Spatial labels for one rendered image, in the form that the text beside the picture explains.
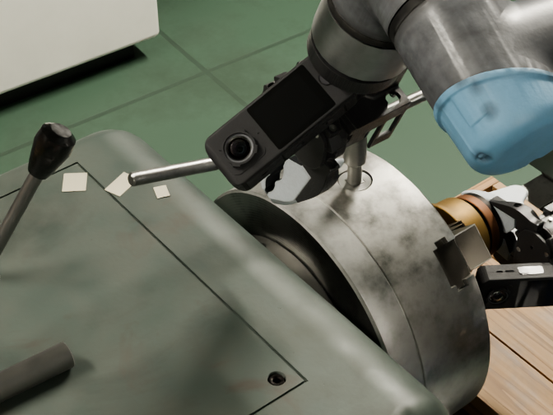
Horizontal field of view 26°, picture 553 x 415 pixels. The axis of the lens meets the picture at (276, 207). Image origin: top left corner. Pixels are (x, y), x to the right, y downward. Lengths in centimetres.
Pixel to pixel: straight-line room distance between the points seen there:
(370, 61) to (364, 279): 32
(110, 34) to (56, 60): 17
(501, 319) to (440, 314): 40
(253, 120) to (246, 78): 256
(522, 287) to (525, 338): 23
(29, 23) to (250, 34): 72
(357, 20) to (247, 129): 13
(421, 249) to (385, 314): 8
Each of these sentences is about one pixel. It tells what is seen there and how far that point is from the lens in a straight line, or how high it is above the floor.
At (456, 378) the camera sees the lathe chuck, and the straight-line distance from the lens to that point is 117.
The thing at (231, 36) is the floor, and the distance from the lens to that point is 360.
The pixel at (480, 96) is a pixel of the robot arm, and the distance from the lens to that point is 71.
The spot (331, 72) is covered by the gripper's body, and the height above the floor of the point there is 150.
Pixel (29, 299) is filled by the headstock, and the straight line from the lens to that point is 103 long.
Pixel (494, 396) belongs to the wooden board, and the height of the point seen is 88.
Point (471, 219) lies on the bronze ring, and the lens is 131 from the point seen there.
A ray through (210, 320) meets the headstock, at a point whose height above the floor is 125.
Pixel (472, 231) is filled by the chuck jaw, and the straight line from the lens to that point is 119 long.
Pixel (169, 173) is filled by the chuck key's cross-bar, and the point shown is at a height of 134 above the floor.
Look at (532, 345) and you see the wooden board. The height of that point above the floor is 88.
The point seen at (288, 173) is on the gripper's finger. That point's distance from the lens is 96.
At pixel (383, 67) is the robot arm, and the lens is 83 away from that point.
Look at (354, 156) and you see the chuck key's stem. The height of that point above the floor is 127.
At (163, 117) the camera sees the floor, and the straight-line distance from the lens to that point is 329.
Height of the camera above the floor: 198
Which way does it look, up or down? 42 degrees down
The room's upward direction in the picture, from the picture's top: straight up
